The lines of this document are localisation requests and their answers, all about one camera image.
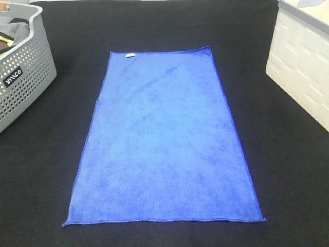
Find blue microfiber towel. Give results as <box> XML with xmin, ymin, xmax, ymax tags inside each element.
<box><xmin>65</xmin><ymin>47</ymin><xmax>265</xmax><ymax>225</ymax></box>

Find grey perforated plastic basket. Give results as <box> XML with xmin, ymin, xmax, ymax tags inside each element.
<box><xmin>1</xmin><ymin>2</ymin><xmax>57</xmax><ymax>131</ymax></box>

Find white plastic storage crate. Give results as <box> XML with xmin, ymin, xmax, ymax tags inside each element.
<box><xmin>266</xmin><ymin>1</ymin><xmax>328</xmax><ymax>129</ymax></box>

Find grey towel in basket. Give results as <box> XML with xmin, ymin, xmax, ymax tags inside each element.
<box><xmin>1</xmin><ymin>22</ymin><xmax>30</xmax><ymax>45</ymax></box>

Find brown and yellow cloths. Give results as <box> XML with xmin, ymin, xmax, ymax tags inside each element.
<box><xmin>0</xmin><ymin>32</ymin><xmax>14</xmax><ymax>56</ymax></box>

